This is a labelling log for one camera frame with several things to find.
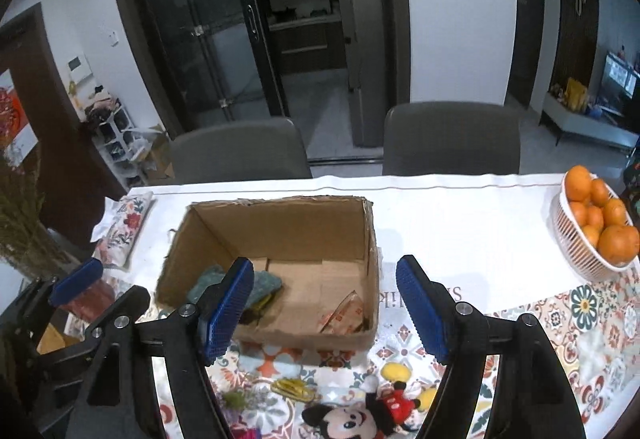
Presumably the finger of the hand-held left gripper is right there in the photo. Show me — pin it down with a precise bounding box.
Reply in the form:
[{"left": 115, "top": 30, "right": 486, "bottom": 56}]
[
  {"left": 12, "top": 258, "right": 104, "bottom": 320},
  {"left": 30, "top": 285, "right": 152, "bottom": 372}
]

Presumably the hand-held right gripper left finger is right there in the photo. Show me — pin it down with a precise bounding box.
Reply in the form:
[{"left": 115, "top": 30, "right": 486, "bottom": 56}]
[{"left": 65, "top": 256, "right": 256, "bottom": 439}]

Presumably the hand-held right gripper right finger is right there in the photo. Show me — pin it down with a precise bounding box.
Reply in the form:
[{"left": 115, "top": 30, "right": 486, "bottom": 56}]
[{"left": 395, "top": 254, "right": 588, "bottom": 439}]

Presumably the small green purple toy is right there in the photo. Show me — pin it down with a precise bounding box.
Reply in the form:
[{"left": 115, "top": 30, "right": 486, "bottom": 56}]
[{"left": 220, "top": 385, "right": 271, "bottom": 417}]

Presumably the brown cardboard box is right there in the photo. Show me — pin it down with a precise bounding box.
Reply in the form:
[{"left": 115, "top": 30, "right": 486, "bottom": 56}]
[{"left": 155, "top": 196, "right": 381, "bottom": 351}]

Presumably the black red mouse plush toy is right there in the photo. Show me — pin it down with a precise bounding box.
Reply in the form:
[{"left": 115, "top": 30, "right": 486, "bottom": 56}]
[{"left": 301, "top": 361, "right": 438, "bottom": 439}]

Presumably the glass vase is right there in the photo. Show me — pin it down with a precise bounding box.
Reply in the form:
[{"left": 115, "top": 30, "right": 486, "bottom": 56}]
[{"left": 64, "top": 264, "right": 118, "bottom": 336}]

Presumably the green cloth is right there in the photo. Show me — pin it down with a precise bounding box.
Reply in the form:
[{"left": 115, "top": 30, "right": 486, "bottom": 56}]
[{"left": 187, "top": 264, "right": 283, "bottom": 320}]

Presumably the floral tissue pouch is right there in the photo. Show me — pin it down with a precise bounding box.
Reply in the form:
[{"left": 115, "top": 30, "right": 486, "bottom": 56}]
[{"left": 92, "top": 193, "right": 156, "bottom": 272}]

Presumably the clear plastic packet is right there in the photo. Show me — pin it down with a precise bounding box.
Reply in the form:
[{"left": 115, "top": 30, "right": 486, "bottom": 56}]
[{"left": 320, "top": 291, "right": 373, "bottom": 335}]

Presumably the dried flower bouquet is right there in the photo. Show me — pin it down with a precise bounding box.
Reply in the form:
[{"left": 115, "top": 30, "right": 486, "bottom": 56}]
[{"left": 0, "top": 144, "right": 66, "bottom": 280}]

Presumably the brown carton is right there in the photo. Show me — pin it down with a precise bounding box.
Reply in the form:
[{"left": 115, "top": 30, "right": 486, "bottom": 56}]
[{"left": 142, "top": 124, "right": 176, "bottom": 185}]

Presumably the white shoe rack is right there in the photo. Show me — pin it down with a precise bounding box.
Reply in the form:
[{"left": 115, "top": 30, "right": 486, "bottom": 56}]
[{"left": 82, "top": 86, "right": 151, "bottom": 190}]

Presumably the grey dining chair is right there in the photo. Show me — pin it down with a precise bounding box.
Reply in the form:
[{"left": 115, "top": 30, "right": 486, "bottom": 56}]
[
  {"left": 167, "top": 116, "right": 313, "bottom": 185},
  {"left": 382, "top": 102, "right": 522, "bottom": 176}
]

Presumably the white plastic basket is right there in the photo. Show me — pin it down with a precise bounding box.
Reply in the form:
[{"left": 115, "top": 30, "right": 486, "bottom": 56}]
[{"left": 551, "top": 168, "right": 640, "bottom": 282}]

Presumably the pile of oranges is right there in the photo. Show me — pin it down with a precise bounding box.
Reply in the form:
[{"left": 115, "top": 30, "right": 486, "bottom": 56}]
[{"left": 565, "top": 164, "right": 640, "bottom": 267}]

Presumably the white television cabinet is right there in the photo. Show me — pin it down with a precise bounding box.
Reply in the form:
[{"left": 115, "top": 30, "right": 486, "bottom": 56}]
[{"left": 539, "top": 92, "right": 640, "bottom": 152}]

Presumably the yellow packet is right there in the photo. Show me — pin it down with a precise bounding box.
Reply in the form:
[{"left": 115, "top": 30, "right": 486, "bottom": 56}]
[{"left": 565, "top": 78, "right": 590, "bottom": 112}]

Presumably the grey refrigerator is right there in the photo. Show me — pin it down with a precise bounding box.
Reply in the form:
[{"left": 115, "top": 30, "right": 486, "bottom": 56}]
[{"left": 327, "top": 0, "right": 401, "bottom": 147}]

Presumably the dark kitchen cabinet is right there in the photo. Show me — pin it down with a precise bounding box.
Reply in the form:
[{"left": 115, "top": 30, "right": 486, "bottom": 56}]
[{"left": 250, "top": 0, "right": 351, "bottom": 75}]

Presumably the dark glass sliding door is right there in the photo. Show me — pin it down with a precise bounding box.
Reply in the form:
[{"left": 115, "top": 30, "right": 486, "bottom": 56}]
[{"left": 107, "top": 0, "right": 288, "bottom": 140}]

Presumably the television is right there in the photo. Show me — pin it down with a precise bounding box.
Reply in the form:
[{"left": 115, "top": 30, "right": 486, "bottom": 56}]
[{"left": 602, "top": 52, "right": 640, "bottom": 100}]

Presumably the dark interior door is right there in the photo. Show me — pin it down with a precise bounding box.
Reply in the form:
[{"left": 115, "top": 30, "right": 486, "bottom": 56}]
[{"left": 510, "top": 0, "right": 546, "bottom": 107}]

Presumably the dark wooden double door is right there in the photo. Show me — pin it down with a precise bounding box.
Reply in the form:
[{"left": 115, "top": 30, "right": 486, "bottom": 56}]
[{"left": 552, "top": 0, "right": 600, "bottom": 95}]

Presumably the red wall poster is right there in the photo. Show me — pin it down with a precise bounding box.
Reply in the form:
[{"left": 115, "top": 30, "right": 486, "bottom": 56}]
[{"left": 0, "top": 69, "right": 38, "bottom": 167}]

